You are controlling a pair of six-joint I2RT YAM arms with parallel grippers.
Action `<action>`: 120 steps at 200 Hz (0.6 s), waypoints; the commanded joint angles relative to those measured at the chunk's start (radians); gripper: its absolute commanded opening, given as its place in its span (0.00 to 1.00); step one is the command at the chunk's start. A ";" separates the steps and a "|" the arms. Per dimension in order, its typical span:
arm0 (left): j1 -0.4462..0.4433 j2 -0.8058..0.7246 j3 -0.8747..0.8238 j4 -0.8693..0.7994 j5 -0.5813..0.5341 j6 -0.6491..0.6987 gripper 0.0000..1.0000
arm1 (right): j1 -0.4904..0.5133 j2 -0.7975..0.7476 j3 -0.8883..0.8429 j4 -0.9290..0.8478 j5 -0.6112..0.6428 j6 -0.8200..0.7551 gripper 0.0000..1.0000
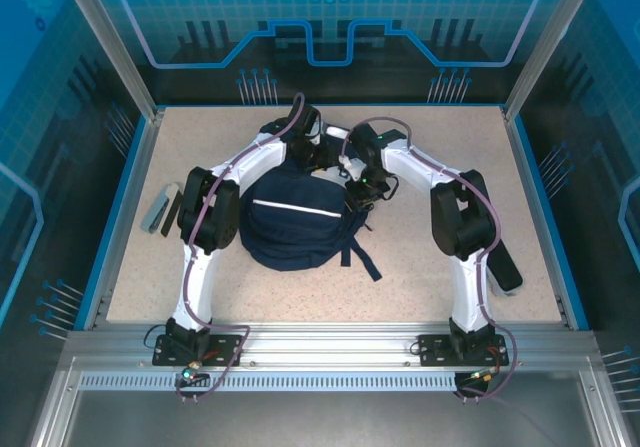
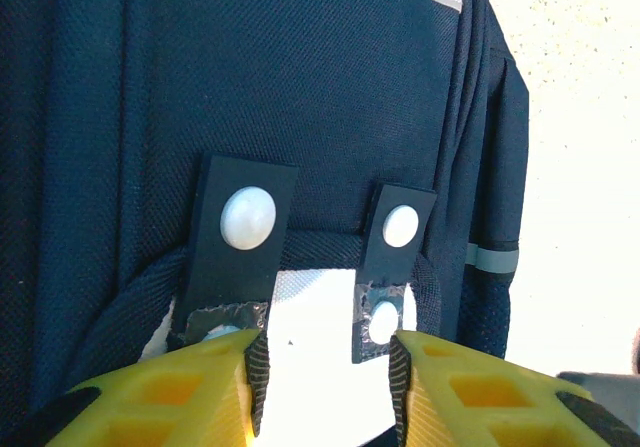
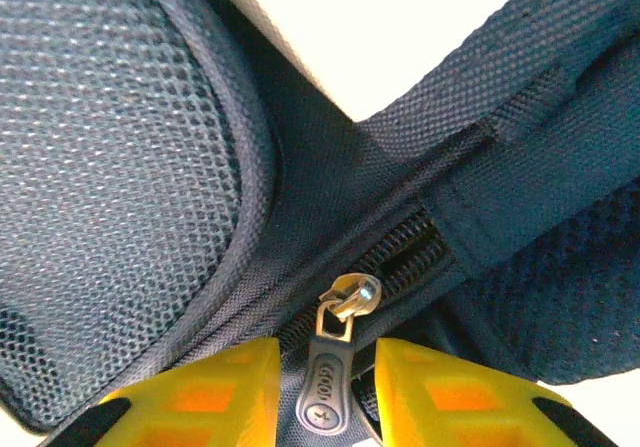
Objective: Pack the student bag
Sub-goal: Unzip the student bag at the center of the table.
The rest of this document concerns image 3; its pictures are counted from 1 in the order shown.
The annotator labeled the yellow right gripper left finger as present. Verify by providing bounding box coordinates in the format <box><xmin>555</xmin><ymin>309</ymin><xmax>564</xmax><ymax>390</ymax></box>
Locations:
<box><xmin>48</xmin><ymin>335</ymin><xmax>283</xmax><ymax>447</ymax></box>

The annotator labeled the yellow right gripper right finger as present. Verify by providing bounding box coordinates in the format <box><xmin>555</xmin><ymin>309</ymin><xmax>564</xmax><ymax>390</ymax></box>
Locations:
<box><xmin>373</xmin><ymin>337</ymin><xmax>622</xmax><ymax>447</ymax></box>

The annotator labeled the navy blue backpack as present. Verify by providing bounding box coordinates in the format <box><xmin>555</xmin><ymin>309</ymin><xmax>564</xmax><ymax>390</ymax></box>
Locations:
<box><xmin>0</xmin><ymin>0</ymin><xmax>640</xmax><ymax>447</ymax></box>

